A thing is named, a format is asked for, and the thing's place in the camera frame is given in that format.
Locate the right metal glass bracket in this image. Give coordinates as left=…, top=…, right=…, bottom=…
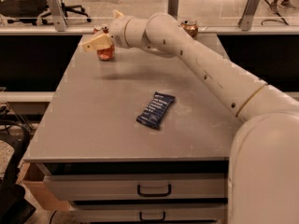
left=238, top=0, right=260, bottom=31

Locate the black cable on floor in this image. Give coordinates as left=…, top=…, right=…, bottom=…
left=260, top=0, right=291, bottom=27

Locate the gold soda can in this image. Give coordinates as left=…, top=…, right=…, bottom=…
left=180, top=19, right=198, bottom=40

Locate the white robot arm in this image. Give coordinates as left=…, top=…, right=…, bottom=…
left=83, top=11, right=299, bottom=224

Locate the middle metal glass bracket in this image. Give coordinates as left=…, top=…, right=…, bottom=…
left=167, top=0, right=178, bottom=19

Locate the red coke can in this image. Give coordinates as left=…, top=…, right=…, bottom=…
left=93, top=24, right=115, bottom=61

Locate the cardboard box under table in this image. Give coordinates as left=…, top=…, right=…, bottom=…
left=18, top=162, right=70, bottom=211

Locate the grey drawer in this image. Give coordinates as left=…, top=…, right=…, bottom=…
left=70, top=203, right=227, bottom=223
left=43, top=174, right=227, bottom=201

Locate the black drawer handle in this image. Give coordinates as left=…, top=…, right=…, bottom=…
left=136, top=184, right=172, bottom=198
left=138, top=211, right=166, bottom=222

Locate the metal glass bracket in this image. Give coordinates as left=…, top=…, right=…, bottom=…
left=47, top=0, right=67, bottom=32
left=238, top=0, right=260, bottom=31
left=167, top=0, right=178, bottom=19

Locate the left metal glass bracket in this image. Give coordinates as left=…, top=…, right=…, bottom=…
left=47, top=0, right=67, bottom=32

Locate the black upper drawer handle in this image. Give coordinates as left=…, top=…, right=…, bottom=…
left=136, top=184, right=172, bottom=198

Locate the lower grey drawer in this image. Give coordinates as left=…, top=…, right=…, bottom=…
left=70, top=203, right=227, bottom=223

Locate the upper grey drawer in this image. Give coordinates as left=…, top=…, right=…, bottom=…
left=43, top=174, right=227, bottom=201

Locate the black chair at left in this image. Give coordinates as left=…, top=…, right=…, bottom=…
left=0, top=119, right=36, bottom=224

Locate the black lower drawer handle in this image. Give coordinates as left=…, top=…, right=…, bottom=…
left=138, top=211, right=166, bottom=222

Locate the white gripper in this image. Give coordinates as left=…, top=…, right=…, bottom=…
left=82, top=9, right=129, bottom=51

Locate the blue snack bar wrapper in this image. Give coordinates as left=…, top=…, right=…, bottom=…
left=136, top=91, right=176, bottom=129

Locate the black office chair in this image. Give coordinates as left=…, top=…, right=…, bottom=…
left=0, top=0, right=92, bottom=25

